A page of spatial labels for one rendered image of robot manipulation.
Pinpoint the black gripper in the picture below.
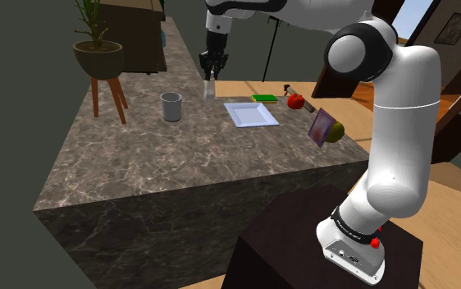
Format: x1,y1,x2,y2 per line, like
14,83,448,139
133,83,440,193
199,30,230,81

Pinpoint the clear drinking glass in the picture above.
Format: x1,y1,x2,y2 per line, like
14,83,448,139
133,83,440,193
203,78,217,101

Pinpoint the thin black lamp pole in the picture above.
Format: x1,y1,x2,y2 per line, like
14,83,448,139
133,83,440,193
262,16,283,84

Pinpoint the grey cup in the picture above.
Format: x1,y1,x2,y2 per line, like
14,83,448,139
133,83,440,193
160,91,183,122

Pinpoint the white square plate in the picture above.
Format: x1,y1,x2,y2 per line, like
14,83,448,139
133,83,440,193
223,102,281,129

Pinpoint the dark wooden cabinet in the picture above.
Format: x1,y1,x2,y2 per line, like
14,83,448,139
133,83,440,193
94,0,168,76

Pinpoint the red tomato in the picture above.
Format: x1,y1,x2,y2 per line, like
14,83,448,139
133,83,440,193
286,94,305,110

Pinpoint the wooden rolling pin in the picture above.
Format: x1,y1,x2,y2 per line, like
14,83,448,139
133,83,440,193
283,84,317,114

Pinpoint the potted plant on wooden stand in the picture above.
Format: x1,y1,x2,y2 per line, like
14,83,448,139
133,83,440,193
72,0,130,126

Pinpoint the yellow-green fruit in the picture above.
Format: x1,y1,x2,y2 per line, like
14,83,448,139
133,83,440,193
325,121,345,144

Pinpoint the dark robot stand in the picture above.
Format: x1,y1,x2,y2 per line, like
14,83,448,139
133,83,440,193
220,185,424,289

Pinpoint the framed wall picture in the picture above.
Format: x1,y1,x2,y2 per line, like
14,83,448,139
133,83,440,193
433,11,461,45

